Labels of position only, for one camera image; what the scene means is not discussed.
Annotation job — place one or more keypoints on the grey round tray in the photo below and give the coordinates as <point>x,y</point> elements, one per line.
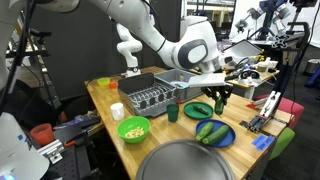
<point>184,160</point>

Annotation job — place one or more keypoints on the grey plastic bin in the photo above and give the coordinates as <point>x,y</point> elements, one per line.
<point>180,78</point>

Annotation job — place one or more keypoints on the lime green small bowl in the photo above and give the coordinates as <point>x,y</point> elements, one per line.
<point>103,81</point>

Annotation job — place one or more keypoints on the small item on green plate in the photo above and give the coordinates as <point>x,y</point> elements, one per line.
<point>201,110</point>

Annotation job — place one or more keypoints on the orange cube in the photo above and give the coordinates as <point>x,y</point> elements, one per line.
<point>113,85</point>

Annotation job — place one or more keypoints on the red plastic cup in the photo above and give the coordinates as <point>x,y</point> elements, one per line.
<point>43,134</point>

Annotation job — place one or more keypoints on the grey dish rack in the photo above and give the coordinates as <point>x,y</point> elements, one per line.
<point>146,95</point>

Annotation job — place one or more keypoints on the small dark green cucumber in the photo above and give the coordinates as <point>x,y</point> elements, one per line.
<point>219,106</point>

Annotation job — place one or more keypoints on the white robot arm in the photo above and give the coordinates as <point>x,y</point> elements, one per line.
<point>197,47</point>

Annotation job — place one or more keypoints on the large cucumber on blue plate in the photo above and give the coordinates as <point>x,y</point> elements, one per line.
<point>216,136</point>

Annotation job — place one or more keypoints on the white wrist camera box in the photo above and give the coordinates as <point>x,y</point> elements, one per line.
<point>207,80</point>

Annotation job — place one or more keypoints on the green plate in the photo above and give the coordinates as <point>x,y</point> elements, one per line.
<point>193,114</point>

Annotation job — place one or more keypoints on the dark green cup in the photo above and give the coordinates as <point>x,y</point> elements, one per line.
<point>172,112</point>

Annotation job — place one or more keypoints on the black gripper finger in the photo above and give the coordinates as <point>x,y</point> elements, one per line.
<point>214,98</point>
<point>225,99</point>

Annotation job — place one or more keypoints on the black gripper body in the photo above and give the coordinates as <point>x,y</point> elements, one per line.
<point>215,91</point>

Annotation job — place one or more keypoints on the blue plate in bin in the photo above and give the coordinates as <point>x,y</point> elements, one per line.
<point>180,84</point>

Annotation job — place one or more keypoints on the green bowl with food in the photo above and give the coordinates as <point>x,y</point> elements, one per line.
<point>134,129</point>

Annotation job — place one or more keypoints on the white plastic cup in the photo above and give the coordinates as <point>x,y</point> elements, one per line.
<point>117,110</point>

